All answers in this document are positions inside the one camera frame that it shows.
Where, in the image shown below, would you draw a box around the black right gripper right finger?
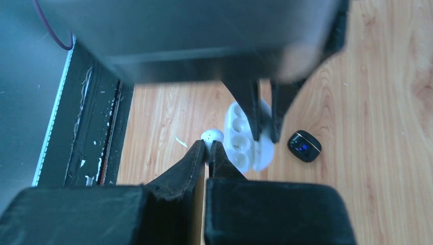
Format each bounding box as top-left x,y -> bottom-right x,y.
204,141 -> 356,244

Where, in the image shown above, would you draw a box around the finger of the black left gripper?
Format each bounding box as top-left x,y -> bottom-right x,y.
270,79 -> 306,143
222,79 -> 261,141

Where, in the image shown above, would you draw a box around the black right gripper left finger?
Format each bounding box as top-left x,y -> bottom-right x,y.
1,140 -> 206,244

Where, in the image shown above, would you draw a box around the white oval charging case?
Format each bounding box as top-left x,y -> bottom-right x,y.
223,101 -> 274,174

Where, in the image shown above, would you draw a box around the black glossy charging case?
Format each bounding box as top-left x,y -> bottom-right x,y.
287,130 -> 322,163

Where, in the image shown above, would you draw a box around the white ear-hook earbud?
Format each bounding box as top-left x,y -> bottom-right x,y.
201,129 -> 224,152

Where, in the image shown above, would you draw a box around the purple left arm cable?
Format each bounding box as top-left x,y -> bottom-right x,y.
32,0 -> 75,52

